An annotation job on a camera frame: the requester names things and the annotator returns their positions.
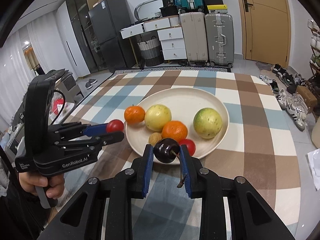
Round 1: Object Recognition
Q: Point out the yellow box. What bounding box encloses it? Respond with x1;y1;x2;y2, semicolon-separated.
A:
207;4;228;14

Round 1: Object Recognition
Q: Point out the beige suitcase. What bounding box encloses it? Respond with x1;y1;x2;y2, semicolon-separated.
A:
180;12;208;62

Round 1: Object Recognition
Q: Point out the grey slippers pair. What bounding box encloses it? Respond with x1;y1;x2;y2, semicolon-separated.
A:
85;79;97;89

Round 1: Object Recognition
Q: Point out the person's left hand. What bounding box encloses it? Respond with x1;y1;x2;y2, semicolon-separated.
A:
18;172;65;199

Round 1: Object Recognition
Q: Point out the green yellow passion fruit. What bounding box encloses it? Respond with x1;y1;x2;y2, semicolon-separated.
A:
193;108;223;139

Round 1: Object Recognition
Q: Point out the white black sneaker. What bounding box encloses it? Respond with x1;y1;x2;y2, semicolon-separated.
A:
286;93;309;132

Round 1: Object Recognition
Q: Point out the brown cardboard box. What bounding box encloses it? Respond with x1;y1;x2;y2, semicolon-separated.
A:
296;86;318;113

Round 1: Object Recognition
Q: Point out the black refrigerator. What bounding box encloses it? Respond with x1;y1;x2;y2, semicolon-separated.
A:
89;0;136;72

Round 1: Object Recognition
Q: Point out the checkered tablecloth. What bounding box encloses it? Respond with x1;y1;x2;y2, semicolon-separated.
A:
53;69;302;240

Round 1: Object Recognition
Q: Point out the white drawer desk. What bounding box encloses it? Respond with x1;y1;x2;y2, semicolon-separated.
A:
120;15;187;60

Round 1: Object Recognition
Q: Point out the red tomato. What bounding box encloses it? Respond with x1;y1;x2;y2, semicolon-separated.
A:
106;119;124;133
179;139;196;156

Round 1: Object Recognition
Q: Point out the yellow round fruit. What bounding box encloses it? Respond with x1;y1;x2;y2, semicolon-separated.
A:
144;104;171;132

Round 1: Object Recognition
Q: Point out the silver suitcase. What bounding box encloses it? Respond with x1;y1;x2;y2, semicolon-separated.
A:
205;13;234;68

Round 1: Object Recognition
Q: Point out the dark cherry with stem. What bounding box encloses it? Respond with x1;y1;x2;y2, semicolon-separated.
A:
152;138;187;189

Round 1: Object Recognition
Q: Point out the white plastic bag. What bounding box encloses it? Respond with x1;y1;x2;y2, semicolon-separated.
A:
307;149;320;191

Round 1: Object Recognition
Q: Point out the orange tangerine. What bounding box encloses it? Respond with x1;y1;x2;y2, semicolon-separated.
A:
162;120;188;142
124;106;145;125

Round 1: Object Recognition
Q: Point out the cream bucket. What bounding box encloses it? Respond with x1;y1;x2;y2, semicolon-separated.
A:
311;118;320;148

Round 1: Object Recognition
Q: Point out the small brown longan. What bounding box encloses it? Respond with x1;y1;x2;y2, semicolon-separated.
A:
148;132;163;146

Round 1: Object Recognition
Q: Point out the dark glass cabinet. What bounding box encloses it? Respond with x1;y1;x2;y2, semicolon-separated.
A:
66;0;105;73

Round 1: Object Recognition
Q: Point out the woven laundry basket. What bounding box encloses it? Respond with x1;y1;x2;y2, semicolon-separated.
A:
138;36;164;67

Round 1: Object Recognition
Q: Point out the wooden door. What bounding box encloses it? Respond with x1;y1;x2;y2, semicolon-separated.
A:
239;0;291;68

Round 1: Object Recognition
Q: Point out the shoe rack with shoes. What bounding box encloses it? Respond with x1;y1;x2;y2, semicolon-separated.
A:
307;19;319;94

